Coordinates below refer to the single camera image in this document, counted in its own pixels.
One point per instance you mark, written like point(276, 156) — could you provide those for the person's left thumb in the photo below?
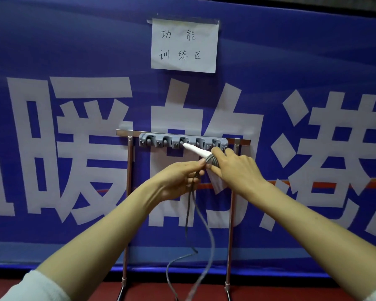
point(191, 165)

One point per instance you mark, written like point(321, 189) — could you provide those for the person's left hand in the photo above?
point(172, 181)

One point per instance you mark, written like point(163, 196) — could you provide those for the white paper sign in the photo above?
point(185, 61)

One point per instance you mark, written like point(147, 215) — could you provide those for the blue banner with white print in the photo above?
point(81, 43)

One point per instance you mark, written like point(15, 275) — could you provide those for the person's right thumb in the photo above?
point(216, 175)

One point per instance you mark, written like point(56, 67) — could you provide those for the grey clip holder rail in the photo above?
point(158, 141)

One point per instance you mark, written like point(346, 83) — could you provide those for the person's right hand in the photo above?
point(238, 175)

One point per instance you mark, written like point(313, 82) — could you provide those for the clear tape strip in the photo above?
point(150, 21)

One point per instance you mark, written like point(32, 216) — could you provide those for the person's right forearm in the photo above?
point(307, 235)

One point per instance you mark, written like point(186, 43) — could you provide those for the copper metal rack frame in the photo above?
point(125, 132)

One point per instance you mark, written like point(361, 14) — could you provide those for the person's left forearm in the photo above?
point(106, 235)

